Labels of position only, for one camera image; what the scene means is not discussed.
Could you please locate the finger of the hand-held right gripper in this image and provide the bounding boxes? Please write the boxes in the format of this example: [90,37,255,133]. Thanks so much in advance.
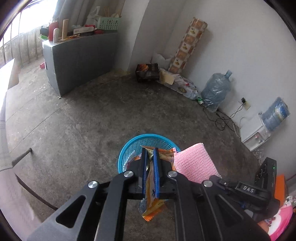
[209,175,270,200]

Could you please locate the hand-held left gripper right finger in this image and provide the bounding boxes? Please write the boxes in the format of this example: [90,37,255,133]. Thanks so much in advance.
[153,148,271,241]

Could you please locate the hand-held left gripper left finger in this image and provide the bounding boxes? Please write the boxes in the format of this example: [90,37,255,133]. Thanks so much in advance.
[26,148,149,241]

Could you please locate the orange foil wrapper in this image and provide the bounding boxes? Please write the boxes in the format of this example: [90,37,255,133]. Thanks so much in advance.
[159,148,177,171]

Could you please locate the blue plastic basket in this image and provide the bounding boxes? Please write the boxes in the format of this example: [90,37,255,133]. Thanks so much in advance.
[118,133,182,175]

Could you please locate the orange snack packet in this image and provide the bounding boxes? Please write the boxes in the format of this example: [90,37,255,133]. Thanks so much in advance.
[138,146,166,223]

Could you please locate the pink knitted cloth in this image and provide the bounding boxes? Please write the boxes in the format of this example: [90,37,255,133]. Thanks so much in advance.
[173,142,220,183]

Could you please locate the orange box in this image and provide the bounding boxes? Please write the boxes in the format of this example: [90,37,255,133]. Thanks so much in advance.
[276,175,287,202]

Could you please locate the pink floral blanket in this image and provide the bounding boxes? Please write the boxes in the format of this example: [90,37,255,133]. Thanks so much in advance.
[257,197,295,241]

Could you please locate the white water dispenser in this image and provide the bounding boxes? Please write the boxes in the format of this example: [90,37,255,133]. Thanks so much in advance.
[239,113,271,152]

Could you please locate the blue water jug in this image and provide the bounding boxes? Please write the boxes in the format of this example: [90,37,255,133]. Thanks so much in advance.
[261,97,290,132]
[201,70,233,112]

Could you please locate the plastic wrapped bottle pack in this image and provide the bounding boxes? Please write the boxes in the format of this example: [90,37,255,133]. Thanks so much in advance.
[173,74,199,100]

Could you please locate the beige paper bag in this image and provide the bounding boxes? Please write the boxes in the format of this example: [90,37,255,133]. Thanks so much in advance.
[159,68,175,85]

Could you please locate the dark printed box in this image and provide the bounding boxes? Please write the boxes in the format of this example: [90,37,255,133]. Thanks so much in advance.
[135,62,160,82]

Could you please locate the crumpled white plastic bag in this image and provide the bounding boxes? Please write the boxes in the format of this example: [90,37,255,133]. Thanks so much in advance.
[153,53,173,66]

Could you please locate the black metal table leg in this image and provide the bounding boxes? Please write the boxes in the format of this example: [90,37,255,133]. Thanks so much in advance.
[11,148,33,167]

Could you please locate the grey cabinet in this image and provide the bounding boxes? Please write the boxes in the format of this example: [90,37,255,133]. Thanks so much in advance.
[42,31,118,96]

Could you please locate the patterned tall carton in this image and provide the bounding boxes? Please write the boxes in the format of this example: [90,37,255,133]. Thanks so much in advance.
[168,17,208,73]

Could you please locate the green plastic storage basket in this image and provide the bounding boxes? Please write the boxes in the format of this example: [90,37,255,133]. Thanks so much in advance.
[96,16,122,32]

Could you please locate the red white flat box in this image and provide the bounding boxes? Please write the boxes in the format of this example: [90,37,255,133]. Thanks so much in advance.
[73,26,96,35]

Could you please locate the red thermos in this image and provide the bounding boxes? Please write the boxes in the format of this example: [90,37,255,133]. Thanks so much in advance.
[48,20,58,42]

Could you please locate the floral tablecloth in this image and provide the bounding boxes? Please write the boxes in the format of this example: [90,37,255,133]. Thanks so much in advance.
[0,58,20,93]

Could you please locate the grey curtain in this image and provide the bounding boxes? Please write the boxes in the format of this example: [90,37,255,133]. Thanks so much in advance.
[57,0,93,26]

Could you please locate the metal window railing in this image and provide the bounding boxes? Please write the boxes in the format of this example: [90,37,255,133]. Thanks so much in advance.
[0,9,44,67]

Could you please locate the black cable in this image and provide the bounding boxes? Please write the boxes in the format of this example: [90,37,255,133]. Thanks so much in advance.
[203,102,245,131]

